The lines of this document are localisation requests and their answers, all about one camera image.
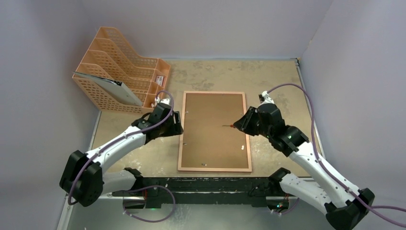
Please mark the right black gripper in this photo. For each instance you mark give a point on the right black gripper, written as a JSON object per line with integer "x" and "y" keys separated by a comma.
{"x": 249, "y": 119}

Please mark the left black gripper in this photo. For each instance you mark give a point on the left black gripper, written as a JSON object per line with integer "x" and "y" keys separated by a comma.
{"x": 176, "y": 129}

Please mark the pink picture frame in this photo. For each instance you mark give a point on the pink picture frame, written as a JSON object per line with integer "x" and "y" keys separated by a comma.
{"x": 206, "y": 146}

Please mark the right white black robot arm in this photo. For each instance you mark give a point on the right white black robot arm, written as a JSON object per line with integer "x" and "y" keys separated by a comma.
{"x": 333, "y": 195}

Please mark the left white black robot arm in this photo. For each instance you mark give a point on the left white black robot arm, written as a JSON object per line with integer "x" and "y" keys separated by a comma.
{"x": 85, "y": 177}

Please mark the red white small box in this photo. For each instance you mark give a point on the red white small box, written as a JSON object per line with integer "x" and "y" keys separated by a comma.
{"x": 159, "y": 80}

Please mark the grey folder in organizer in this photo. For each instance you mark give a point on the grey folder in organizer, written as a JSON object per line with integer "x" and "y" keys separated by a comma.
{"x": 117, "y": 89}

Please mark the orange plastic file organizer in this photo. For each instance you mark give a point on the orange plastic file organizer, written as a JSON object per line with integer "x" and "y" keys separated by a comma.
{"x": 116, "y": 78}

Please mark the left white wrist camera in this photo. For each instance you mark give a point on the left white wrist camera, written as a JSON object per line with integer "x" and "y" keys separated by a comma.
{"x": 165, "y": 101}

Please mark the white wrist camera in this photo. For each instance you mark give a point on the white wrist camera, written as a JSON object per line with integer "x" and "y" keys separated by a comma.
{"x": 165, "y": 101}
{"x": 264, "y": 98}

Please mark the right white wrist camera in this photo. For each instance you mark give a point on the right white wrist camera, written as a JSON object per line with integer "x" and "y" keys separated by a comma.
{"x": 264, "y": 98}

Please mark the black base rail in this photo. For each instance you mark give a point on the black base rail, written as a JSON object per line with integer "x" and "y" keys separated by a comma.
{"x": 153, "y": 192}

